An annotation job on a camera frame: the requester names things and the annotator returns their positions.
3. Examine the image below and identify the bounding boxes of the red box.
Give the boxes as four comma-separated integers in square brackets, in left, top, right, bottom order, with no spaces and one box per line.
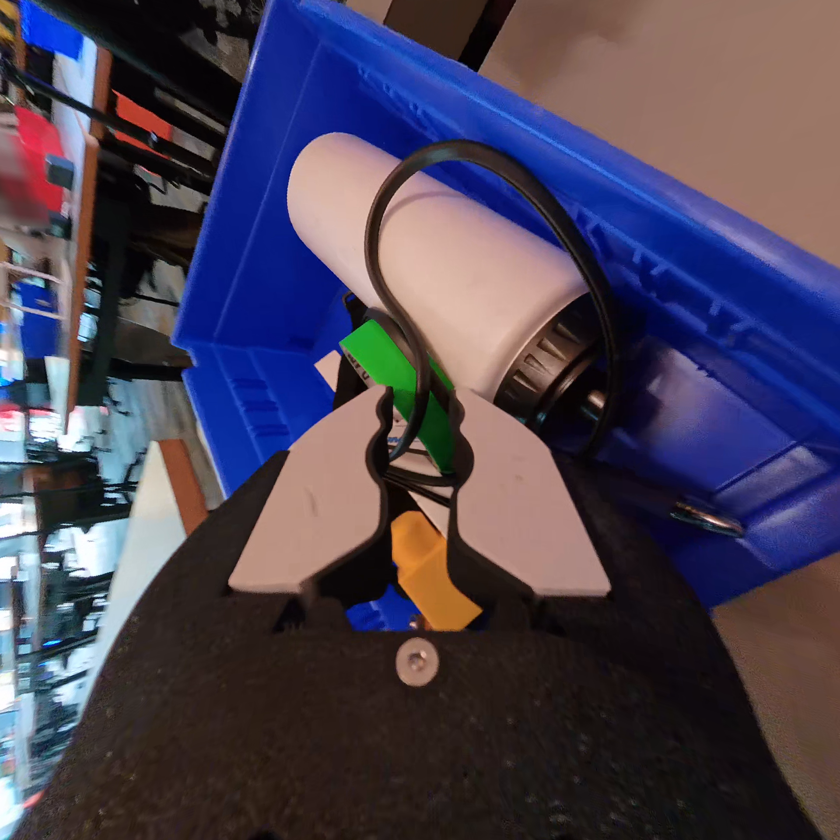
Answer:
[0,105,64,227]

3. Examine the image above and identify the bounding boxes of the yellow plastic block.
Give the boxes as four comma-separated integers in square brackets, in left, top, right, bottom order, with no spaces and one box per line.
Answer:
[391,511,484,633]

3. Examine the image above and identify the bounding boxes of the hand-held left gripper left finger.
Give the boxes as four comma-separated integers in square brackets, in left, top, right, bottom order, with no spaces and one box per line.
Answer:
[227,387,393,597]

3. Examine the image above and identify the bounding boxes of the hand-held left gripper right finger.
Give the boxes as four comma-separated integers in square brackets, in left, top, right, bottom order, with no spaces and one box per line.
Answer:
[449,388,613,599]

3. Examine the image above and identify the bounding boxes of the blue plastic bin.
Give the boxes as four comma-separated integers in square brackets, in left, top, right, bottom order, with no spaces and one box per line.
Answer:
[171,0,840,608]

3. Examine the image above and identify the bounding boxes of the green tape roll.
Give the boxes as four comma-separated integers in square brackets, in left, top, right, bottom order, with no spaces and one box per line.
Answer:
[339,319,458,476]

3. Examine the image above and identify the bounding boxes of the white cylinder with black cap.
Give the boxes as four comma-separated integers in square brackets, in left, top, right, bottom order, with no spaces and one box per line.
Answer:
[286,131,610,422]

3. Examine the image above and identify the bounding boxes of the metal ring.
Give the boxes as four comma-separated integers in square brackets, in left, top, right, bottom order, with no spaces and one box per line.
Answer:
[669,499,747,540]

